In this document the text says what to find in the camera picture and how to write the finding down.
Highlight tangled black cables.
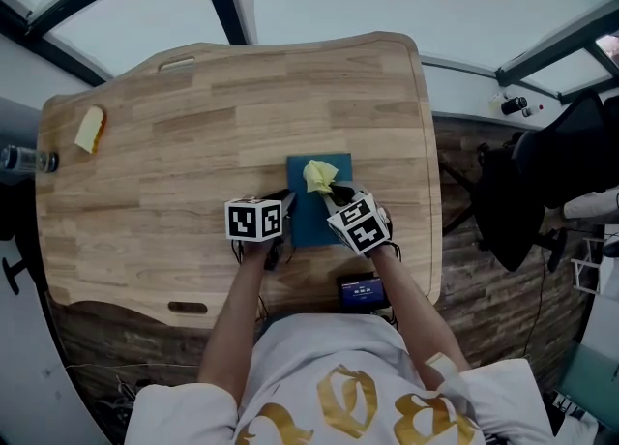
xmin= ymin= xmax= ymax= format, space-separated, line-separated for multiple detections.
xmin=99 ymin=374 xmax=146 ymax=445

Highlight person's left forearm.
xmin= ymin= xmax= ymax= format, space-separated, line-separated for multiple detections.
xmin=196 ymin=239 xmax=272 ymax=405

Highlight white fabric strap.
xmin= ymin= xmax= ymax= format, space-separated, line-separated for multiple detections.
xmin=424 ymin=352 xmax=473 ymax=405

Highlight teal notebook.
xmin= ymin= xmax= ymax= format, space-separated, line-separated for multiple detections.
xmin=285 ymin=152 xmax=354 ymax=249

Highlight black lever handle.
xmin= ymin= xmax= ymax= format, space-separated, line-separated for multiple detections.
xmin=2 ymin=256 xmax=23 ymax=295

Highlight black padded chair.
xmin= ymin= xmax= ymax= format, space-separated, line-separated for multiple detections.
xmin=0 ymin=181 xmax=38 ymax=241

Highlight yellow and orange sponge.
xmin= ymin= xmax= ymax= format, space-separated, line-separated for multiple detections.
xmin=74 ymin=104 xmax=107 ymax=154

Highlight black floor cable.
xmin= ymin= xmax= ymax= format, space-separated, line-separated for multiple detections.
xmin=524 ymin=263 xmax=547 ymax=362

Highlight small black screen device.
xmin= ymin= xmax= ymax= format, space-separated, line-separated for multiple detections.
xmin=337 ymin=272 xmax=390 ymax=312

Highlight person's right forearm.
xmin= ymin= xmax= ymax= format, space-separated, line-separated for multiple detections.
xmin=371 ymin=244 xmax=470 ymax=386

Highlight black thermos flask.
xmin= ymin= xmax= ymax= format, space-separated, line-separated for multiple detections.
xmin=500 ymin=96 xmax=528 ymax=116

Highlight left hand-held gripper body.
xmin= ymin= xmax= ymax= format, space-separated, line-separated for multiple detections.
xmin=224 ymin=194 xmax=286 ymax=273

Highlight pale teal box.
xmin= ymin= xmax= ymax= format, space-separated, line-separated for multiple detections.
xmin=555 ymin=341 xmax=619 ymax=415

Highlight white metal rack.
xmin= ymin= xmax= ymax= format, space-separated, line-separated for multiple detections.
xmin=570 ymin=234 xmax=619 ymax=295

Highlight clear plastic bottle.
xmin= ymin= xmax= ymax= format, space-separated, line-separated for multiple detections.
xmin=0 ymin=144 xmax=60 ymax=174

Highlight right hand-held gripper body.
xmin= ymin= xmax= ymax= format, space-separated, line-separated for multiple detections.
xmin=327 ymin=193 xmax=391 ymax=258

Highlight yellow cleaning cloth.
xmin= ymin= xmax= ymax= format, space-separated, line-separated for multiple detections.
xmin=303 ymin=159 xmax=339 ymax=196

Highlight small open black framed window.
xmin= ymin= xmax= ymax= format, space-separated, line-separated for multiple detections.
xmin=495 ymin=7 xmax=619 ymax=105

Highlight person's white gold-print shirt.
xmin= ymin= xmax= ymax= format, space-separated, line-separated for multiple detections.
xmin=124 ymin=311 xmax=557 ymax=445

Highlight large black framed window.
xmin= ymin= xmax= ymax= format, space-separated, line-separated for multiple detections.
xmin=0 ymin=0 xmax=257 ymax=89

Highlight black mesh office chair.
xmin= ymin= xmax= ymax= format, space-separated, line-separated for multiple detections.
xmin=471 ymin=89 xmax=619 ymax=273

